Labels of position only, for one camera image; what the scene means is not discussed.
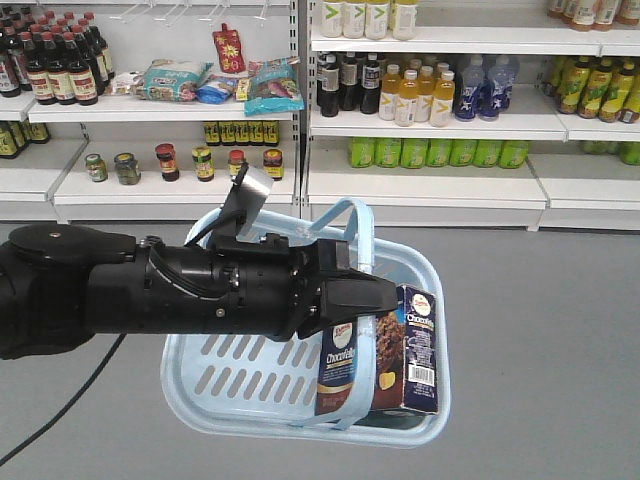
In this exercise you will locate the dark blue Danisa cookie box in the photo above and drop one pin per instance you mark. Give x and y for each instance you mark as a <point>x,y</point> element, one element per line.
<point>406,366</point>

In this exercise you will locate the red sauce pouch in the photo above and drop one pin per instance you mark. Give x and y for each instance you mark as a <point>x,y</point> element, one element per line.
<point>229,49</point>

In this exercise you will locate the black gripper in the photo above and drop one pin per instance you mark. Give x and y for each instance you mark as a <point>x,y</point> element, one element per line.
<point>274,289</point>

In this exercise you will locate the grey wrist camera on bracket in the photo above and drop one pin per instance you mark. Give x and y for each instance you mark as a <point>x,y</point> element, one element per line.
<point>251,187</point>

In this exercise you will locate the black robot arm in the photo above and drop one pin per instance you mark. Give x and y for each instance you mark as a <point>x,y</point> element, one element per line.
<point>63,284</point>

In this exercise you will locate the light blue plastic basket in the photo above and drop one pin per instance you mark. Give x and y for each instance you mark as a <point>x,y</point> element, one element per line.
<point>251,386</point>

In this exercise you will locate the white store shelving unit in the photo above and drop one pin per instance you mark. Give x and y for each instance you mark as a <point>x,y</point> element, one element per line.
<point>125,159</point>

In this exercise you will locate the teal snack bag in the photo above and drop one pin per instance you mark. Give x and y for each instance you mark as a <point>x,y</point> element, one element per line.
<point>273,87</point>

